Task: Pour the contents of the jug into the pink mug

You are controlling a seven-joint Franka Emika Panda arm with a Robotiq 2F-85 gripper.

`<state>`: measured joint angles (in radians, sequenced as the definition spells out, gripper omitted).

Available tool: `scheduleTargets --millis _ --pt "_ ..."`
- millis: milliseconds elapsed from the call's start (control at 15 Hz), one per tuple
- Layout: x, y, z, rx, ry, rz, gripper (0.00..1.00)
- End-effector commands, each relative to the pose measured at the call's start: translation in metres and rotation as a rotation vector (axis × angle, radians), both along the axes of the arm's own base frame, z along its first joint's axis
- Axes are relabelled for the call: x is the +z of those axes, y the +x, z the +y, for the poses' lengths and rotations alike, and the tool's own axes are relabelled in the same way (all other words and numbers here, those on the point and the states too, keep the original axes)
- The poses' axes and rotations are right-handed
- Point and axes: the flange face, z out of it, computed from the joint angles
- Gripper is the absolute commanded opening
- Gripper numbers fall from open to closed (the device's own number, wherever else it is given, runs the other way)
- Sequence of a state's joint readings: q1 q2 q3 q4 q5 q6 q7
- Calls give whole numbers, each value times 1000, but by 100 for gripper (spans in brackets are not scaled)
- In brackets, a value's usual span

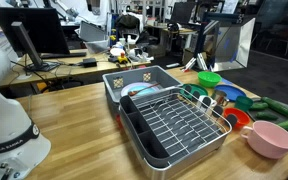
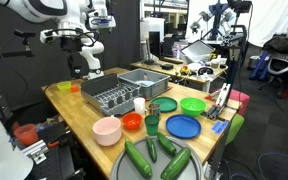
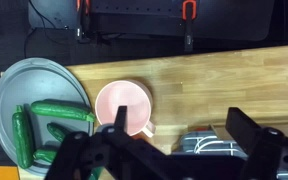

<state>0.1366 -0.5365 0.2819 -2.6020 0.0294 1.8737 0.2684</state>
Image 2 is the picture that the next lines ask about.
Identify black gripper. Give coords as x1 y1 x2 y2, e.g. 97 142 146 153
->
61 35 84 79

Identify small steel jug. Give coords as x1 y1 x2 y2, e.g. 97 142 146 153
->
148 102 161 118

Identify lime green small bowl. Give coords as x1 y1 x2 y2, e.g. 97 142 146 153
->
56 80 72 92

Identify grey dish rack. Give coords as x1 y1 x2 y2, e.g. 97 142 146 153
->
80 73 142 117

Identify white box with blue label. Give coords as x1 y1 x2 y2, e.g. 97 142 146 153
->
88 15 117 32

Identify pale blue plate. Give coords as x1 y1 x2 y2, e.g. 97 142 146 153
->
134 79 157 88

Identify white cup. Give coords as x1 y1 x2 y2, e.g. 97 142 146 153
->
133 97 147 115

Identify pink bowl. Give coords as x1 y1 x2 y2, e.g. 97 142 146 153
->
92 115 123 147

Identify black monitor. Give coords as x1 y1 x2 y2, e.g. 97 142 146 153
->
148 30 163 64

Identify red plastic cup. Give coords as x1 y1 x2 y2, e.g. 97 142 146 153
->
13 123 39 147

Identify grey plastic bin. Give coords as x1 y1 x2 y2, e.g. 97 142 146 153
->
117 68 172 100

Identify white computer tower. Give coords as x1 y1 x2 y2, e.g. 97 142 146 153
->
140 16 167 51

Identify black power brick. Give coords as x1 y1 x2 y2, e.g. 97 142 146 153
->
160 63 174 71

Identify black keyboard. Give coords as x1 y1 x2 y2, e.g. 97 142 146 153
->
159 56 185 65

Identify dark green cup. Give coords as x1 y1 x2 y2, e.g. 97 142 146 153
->
144 114 161 137

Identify black optical breadboard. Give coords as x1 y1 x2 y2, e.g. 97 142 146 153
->
15 128 85 180

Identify dark green plate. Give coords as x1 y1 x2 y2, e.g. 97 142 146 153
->
149 96 179 114

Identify yellow toy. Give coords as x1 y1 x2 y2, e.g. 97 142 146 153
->
179 65 191 76

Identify long green cucumber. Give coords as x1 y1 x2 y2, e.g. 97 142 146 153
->
123 138 153 179

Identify white domed machine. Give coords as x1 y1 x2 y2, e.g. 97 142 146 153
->
0 104 34 180

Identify small dark green cucumber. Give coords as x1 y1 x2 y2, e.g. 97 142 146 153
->
145 136 158 164

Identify medium green cucumber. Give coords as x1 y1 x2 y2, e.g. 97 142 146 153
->
156 131 178 157

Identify wooden side desk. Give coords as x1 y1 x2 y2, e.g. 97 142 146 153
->
130 59 228 93

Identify grey tablet screen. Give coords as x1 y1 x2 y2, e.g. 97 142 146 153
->
180 39 216 63

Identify bright green bowl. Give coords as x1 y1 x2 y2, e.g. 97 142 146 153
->
179 96 207 118

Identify white goggles headset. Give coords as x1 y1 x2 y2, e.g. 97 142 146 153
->
197 65 216 76

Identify round grey tray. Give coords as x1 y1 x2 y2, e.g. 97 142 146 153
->
109 134 204 180

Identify large zucchini with stem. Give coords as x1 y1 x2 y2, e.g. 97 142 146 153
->
159 147 192 180

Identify blue multi-head rig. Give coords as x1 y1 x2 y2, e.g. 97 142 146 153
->
189 0 238 41

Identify white and black tool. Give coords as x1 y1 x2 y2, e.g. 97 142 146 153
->
205 82 232 120

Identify blue tape piece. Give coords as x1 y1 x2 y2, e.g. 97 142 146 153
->
211 120 229 135

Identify pink stool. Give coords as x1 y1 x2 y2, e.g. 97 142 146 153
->
228 89 251 116

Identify green cushion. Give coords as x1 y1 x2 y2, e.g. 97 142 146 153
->
225 113 246 146

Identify grey office chair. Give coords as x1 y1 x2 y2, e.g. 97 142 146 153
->
258 49 288 99

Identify dark jacket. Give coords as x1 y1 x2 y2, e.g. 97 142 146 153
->
263 34 288 54

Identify black camera on boom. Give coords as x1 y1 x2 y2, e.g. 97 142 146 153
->
0 28 37 62

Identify orange clamp handle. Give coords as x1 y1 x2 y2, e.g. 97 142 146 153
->
47 139 61 148

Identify aluminium extrusion bracket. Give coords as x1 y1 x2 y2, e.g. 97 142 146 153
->
20 139 50 165

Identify black camera on pole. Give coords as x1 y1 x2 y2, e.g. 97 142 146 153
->
225 0 253 88

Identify blue floor cable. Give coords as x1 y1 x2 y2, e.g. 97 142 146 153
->
223 143 288 180

